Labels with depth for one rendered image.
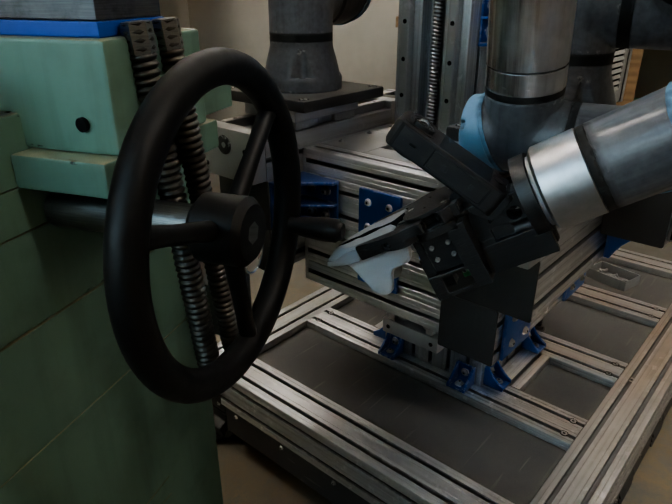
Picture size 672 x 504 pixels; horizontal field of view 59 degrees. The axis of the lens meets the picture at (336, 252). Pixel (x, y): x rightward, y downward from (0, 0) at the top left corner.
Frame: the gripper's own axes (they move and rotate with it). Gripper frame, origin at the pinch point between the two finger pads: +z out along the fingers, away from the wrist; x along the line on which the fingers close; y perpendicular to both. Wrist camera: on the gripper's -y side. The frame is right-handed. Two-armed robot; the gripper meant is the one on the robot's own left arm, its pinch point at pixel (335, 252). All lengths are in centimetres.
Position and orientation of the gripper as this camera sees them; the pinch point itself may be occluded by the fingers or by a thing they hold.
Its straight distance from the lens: 58.9
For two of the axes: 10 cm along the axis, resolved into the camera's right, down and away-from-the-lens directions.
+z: -8.2, 3.5, 4.6
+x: 3.2, -3.9, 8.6
